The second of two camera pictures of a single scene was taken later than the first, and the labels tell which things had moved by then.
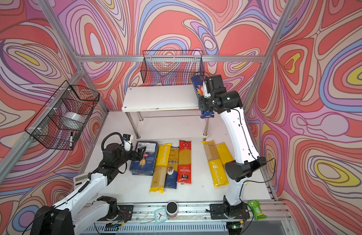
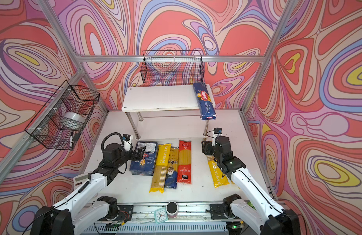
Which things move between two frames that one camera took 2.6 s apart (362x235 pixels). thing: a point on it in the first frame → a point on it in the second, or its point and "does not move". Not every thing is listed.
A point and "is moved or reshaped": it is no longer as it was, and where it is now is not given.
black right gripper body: [206, 103] → [211, 150]
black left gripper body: [124, 157] does not move
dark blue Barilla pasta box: [146, 166] does not move
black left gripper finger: [137, 155] does not move
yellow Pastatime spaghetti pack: [216, 168] does not move
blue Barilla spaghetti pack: [198, 82] is moved or reshaped
